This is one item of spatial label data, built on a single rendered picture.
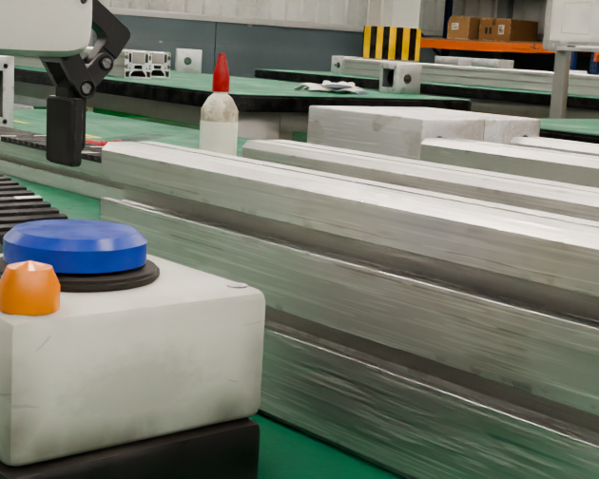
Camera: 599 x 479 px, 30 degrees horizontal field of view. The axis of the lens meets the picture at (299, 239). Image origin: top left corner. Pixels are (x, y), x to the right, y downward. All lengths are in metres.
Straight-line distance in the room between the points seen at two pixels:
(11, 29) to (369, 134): 0.20
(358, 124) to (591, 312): 0.33
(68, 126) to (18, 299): 0.40
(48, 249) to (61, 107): 0.37
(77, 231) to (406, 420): 0.11
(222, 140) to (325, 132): 0.48
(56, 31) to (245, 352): 0.37
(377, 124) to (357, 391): 0.28
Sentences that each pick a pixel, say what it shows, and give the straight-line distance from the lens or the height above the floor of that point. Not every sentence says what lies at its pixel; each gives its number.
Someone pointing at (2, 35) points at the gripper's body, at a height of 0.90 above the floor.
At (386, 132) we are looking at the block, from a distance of 0.60.
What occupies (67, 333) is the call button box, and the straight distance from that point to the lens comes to 0.28.
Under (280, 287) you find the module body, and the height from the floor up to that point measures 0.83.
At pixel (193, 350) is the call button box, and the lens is 0.30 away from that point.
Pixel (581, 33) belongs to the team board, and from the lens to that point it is 3.95.
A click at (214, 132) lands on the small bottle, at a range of 1.11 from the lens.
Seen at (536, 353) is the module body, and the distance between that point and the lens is 0.31.
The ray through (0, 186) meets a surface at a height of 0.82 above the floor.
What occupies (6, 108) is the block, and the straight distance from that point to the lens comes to 1.49.
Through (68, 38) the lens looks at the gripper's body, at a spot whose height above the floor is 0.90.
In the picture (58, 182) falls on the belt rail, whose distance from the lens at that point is 0.96.
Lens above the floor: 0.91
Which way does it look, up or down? 10 degrees down
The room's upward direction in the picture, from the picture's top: 3 degrees clockwise
